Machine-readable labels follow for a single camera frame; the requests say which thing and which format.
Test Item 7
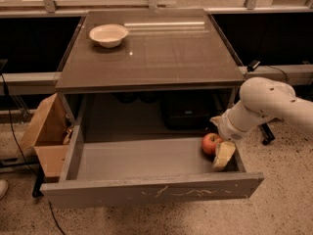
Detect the grey cabinet with glossy top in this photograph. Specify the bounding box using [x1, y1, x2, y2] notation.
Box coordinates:
[56, 9, 244, 136]

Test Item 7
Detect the black table leg with caster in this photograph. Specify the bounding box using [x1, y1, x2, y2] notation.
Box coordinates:
[261, 123, 275, 145]

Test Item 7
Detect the black bag under cabinet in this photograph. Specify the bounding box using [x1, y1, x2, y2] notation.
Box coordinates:
[160, 92, 216, 130]

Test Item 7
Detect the white shoe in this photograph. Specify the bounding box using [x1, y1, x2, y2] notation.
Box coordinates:
[0, 179, 9, 200]

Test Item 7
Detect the black cable on floor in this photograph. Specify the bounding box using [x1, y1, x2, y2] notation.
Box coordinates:
[0, 72, 67, 235]

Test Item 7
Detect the white bowl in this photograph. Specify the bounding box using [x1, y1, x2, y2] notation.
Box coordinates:
[89, 24, 128, 48]

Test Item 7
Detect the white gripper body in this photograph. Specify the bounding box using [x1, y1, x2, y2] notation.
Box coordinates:
[217, 111, 246, 141]

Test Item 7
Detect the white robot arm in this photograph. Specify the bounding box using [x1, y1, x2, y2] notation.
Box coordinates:
[210, 77, 313, 171]

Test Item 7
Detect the brown cardboard box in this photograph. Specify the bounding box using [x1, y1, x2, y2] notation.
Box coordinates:
[20, 93, 68, 178]

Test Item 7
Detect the red apple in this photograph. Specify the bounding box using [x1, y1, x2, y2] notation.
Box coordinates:
[201, 133, 223, 156]

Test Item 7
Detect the open grey drawer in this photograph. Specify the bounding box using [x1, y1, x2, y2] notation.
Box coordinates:
[40, 91, 265, 210]

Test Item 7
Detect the small black device on rail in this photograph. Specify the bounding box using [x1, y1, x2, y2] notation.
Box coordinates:
[246, 60, 260, 72]

